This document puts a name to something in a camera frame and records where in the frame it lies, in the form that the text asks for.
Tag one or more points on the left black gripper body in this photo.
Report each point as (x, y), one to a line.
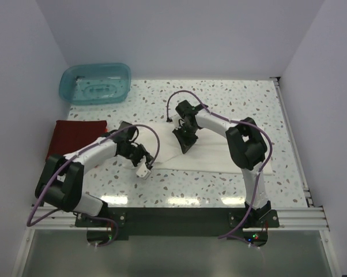
(136, 153)

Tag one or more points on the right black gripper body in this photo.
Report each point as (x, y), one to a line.
(185, 130)

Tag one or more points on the white t shirt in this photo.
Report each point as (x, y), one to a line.
(209, 154)

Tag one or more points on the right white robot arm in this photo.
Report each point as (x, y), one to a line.
(246, 145)

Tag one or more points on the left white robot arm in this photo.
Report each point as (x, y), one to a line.
(62, 178)

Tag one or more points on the folded dark red shirt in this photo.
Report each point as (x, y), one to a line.
(69, 136)

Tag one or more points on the teal plastic bin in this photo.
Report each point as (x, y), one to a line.
(95, 84)

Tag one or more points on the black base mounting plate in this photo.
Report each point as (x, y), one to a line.
(161, 222)

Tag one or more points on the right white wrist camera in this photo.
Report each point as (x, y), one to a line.
(177, 121)

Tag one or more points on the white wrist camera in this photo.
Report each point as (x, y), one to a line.
(143, 171)
(177, 121)

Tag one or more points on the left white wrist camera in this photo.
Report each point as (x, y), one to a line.
(143, 171)

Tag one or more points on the aluminium extrusion rail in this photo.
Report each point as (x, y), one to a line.
(301, 219)

